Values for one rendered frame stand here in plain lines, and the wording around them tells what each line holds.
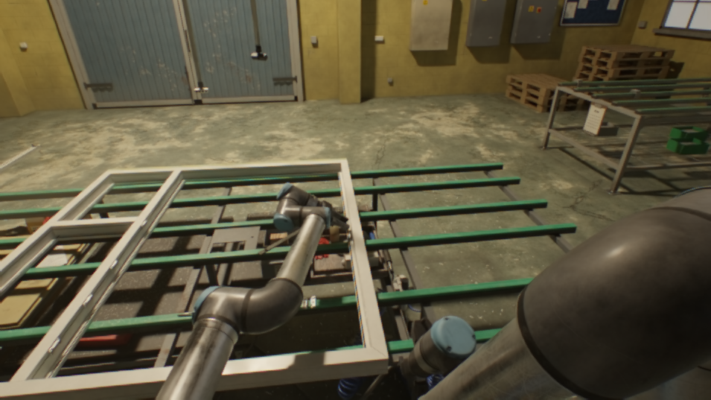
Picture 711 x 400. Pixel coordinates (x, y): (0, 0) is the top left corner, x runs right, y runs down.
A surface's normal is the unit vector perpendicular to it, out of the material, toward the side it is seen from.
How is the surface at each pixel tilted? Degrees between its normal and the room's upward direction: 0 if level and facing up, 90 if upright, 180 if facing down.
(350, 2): 90
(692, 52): 90
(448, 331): 19
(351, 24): 90
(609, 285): 47
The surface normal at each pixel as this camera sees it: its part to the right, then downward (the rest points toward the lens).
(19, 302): 0.00, -0.89
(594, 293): -0.70, -0.37
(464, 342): 0.14, -0.71
